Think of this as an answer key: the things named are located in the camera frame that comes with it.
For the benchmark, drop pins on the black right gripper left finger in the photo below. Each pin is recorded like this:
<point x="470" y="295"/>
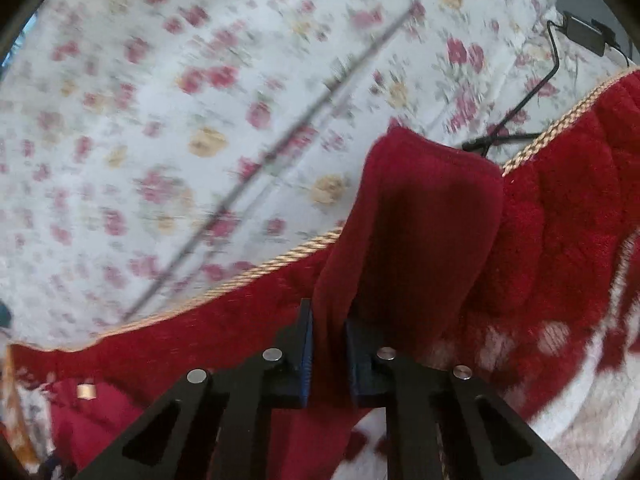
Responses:
<point x="215" y="425"/>

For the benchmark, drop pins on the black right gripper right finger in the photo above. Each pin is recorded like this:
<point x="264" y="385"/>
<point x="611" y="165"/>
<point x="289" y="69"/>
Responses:
<point x="443" y="425"/>

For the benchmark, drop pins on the dark red knit garment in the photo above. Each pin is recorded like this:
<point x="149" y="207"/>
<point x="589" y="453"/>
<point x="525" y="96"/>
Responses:
<point x="420" y="231"/>

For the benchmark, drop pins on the red white floral plush blanket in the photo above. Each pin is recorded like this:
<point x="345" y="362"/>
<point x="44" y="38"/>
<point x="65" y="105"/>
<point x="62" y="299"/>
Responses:
<point x="552" y="320"/>

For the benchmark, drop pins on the white rose print quilt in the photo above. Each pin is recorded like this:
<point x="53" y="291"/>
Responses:
<point x="151" y="149"/>

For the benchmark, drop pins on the black power adapter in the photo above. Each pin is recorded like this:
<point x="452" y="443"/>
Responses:
<point x="593" y="36"/>

